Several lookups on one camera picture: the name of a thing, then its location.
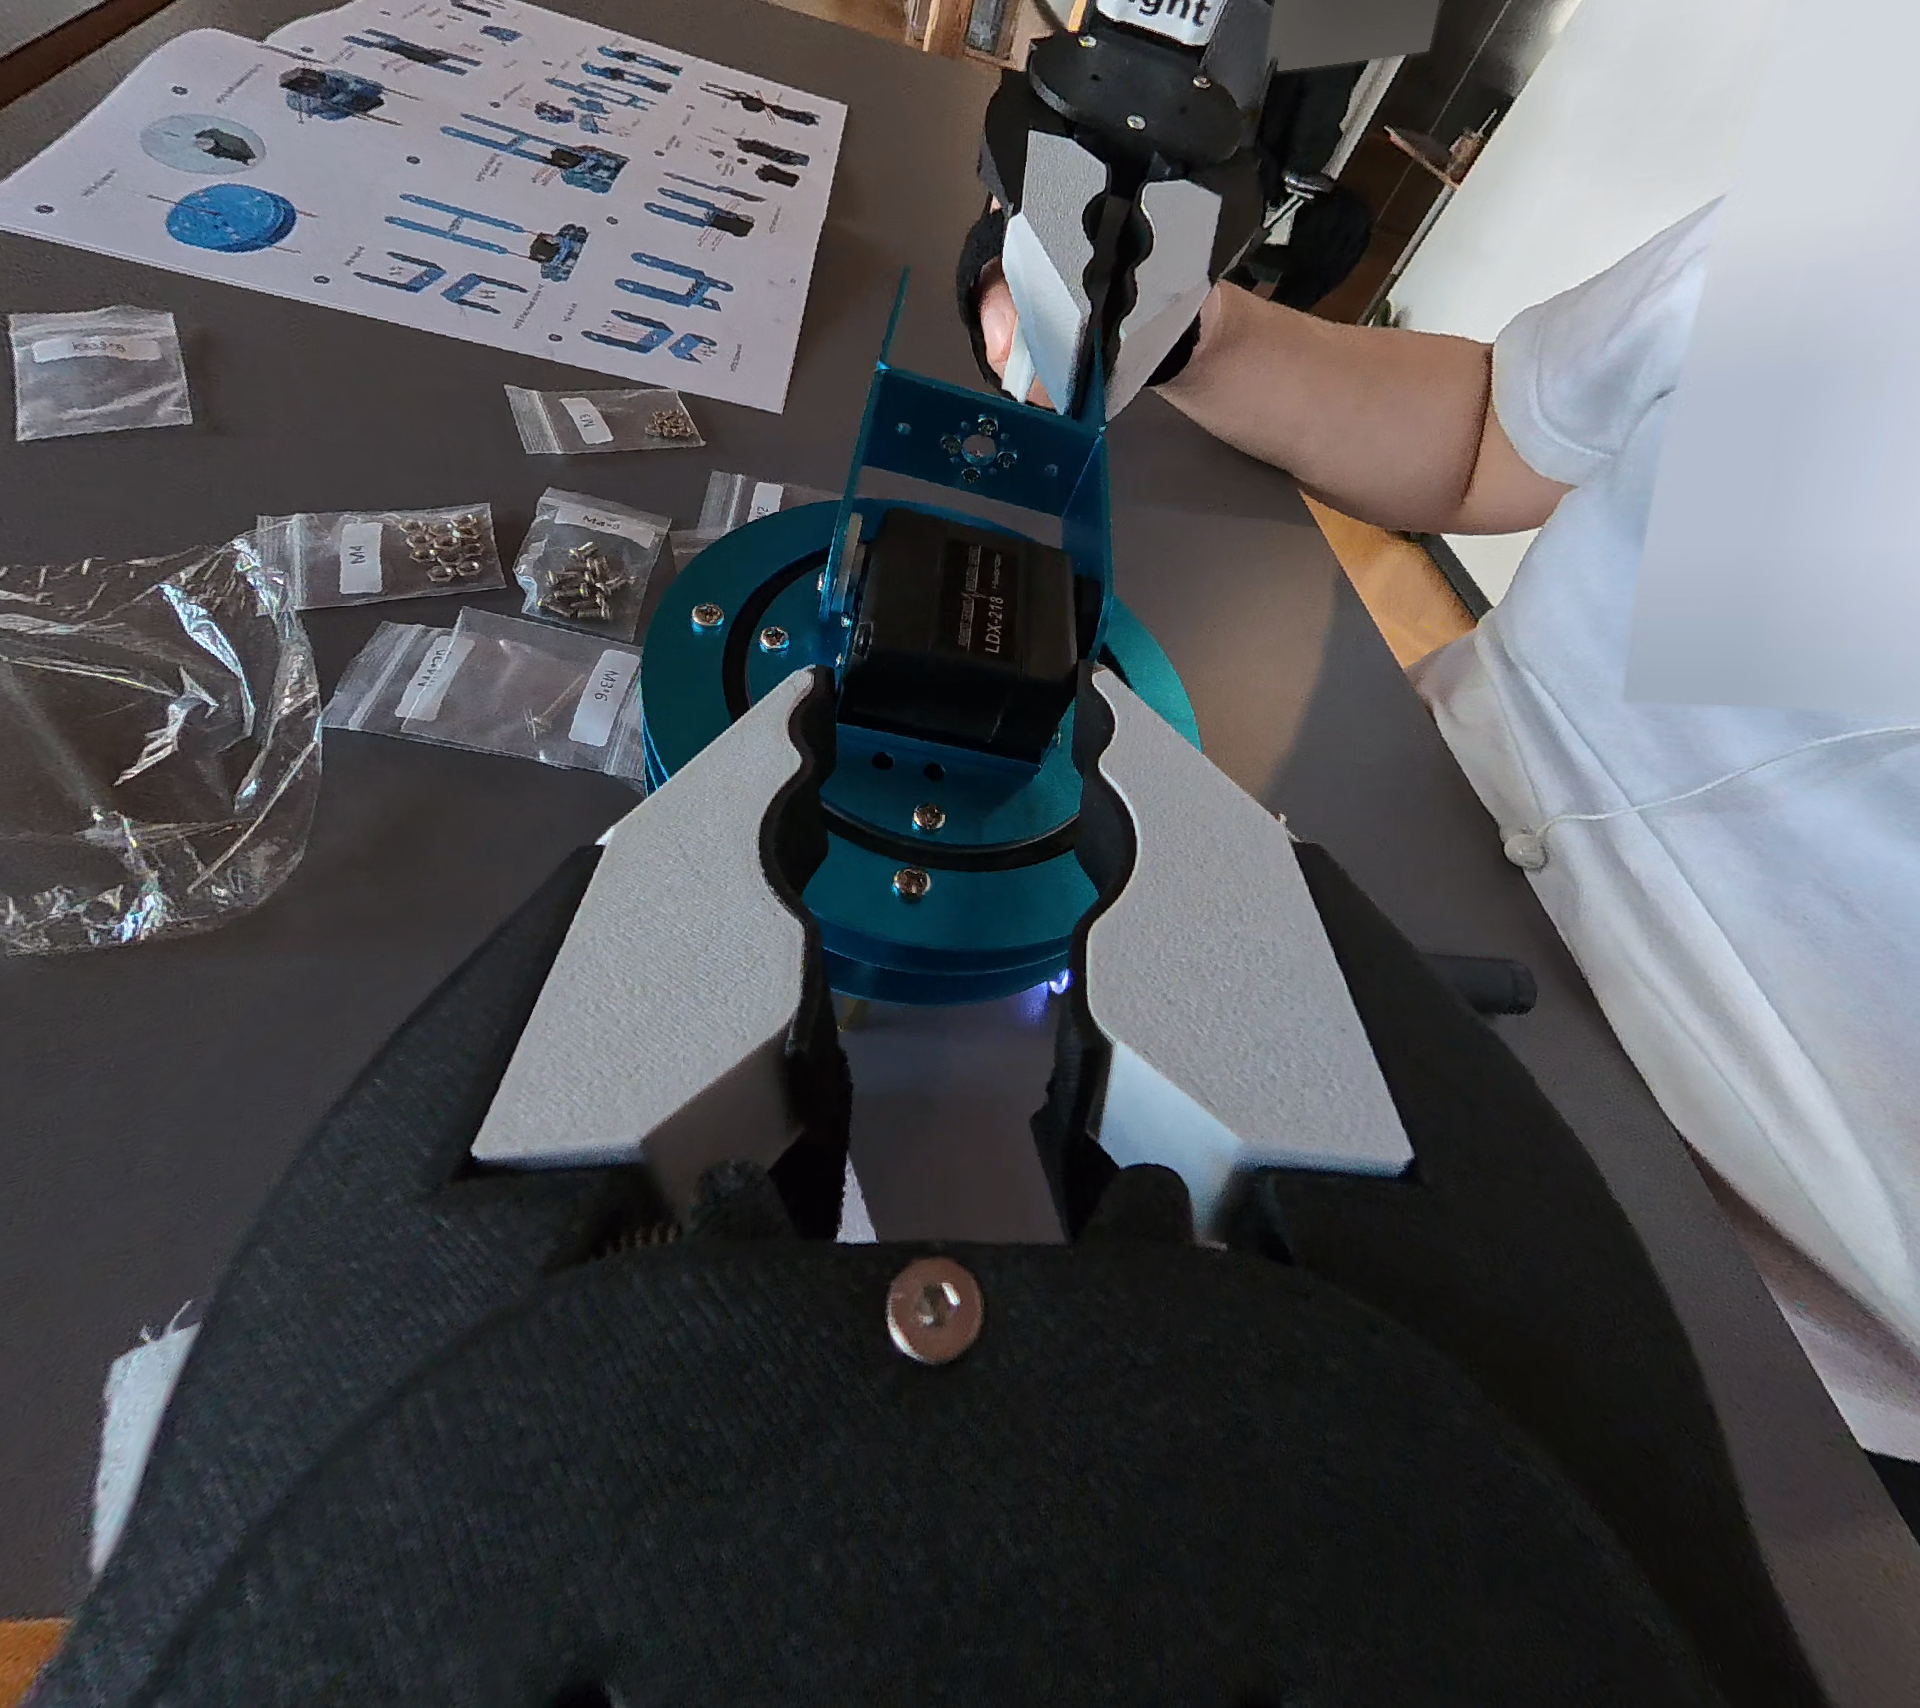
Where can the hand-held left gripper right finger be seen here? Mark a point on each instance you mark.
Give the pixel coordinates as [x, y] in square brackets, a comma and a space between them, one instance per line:
[1244, 973]

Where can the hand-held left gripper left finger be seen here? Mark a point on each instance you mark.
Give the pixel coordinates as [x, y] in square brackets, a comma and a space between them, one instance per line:
[644, 973]

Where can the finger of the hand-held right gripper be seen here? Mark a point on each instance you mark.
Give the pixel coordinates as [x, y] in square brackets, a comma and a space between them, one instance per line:
[1179, 239]
[1050, 239]

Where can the blue toy robot arm base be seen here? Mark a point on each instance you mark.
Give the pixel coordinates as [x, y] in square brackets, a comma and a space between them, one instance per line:
[721, 643]

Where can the person's right forearm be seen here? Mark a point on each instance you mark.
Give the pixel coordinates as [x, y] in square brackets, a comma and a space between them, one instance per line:
[1350, 432]

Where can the dark grey desk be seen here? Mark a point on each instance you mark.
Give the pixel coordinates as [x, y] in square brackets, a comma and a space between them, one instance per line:
[225, 1062]

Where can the person's right hand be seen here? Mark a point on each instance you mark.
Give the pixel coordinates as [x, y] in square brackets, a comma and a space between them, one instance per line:
[993, 336]

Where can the black cylindrical knob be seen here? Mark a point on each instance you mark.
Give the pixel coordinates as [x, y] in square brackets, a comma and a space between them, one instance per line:
[1500, 984]

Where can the clear bag of thin pins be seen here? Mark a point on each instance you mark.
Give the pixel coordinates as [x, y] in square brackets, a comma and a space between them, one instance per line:
[399, 680]
[579, 702]

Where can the small clear zip bag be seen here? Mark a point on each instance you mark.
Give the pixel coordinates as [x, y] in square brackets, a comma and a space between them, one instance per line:
[742, 508]
[98, 372]

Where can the clear bag of metal screws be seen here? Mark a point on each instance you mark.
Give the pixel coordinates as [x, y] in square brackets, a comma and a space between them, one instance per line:
[593, 561]

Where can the person's white shirt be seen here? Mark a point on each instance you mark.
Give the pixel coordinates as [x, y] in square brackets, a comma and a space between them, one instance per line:
[1725, 989]

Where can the clear bag of small screws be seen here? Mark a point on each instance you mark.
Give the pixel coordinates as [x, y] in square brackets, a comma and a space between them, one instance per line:
[600, 421]

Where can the clear bag of metal nuts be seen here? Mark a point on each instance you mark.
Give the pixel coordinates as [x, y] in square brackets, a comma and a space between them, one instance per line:
[375, 556]

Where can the crumpled clear plastic wrap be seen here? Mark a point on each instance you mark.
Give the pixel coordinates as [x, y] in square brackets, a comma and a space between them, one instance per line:
[151, 748]

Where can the printed instruction sheet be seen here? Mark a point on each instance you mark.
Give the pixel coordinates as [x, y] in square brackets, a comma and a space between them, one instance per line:
[450, 162]

